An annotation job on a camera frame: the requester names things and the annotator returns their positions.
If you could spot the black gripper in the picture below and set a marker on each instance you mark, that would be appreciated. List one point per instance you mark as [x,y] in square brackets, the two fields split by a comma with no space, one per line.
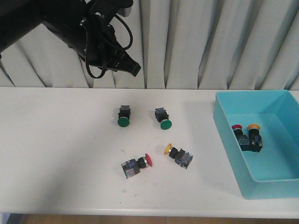
[91,36]

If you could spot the red push button lying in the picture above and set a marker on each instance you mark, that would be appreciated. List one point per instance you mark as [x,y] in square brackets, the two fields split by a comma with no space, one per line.
[132,167]

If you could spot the yellow push button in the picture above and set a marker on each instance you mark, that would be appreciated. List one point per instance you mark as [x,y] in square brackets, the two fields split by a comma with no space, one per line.
[255,139]
[181,157]

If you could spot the red push button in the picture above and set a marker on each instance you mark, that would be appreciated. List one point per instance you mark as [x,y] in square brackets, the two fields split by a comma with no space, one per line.
[242,139]
[132,167]

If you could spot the green push button right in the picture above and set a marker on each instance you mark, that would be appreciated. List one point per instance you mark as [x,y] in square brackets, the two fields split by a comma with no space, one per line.
[162,117]

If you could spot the green push button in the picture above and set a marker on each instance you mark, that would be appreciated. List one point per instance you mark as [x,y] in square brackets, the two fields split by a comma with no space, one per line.
[124,116]
[162,117]

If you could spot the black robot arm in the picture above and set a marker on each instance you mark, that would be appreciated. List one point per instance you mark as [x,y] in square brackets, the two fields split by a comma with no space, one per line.
[19,17]

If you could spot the yellow push button lying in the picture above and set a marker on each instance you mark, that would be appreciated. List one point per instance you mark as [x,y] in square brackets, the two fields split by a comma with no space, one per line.
[181,157]

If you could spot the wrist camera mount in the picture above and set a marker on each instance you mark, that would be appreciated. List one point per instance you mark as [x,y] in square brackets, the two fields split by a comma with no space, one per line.
[106,8]

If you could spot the light blue plastic box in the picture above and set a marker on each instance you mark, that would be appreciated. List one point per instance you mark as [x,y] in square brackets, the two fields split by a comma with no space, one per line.
[273,172]

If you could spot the white pleated curtain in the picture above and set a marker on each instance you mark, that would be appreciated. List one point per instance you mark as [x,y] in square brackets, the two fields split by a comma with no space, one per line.
[180,44]

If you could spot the green push button left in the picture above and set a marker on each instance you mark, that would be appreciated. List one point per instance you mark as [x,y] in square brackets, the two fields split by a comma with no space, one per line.
[124,116]

